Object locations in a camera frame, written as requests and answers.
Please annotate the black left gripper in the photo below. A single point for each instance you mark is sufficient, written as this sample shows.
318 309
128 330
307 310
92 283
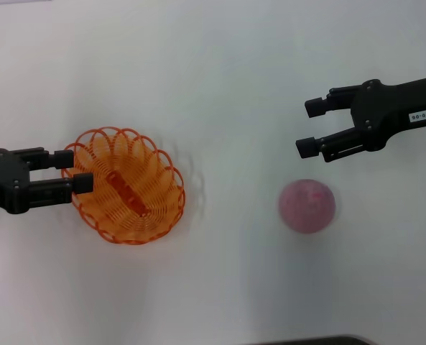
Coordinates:
2 179

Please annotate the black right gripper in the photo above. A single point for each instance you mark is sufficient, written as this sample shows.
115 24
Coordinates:
385 111

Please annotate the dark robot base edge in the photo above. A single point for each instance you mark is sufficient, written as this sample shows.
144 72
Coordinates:
317 340

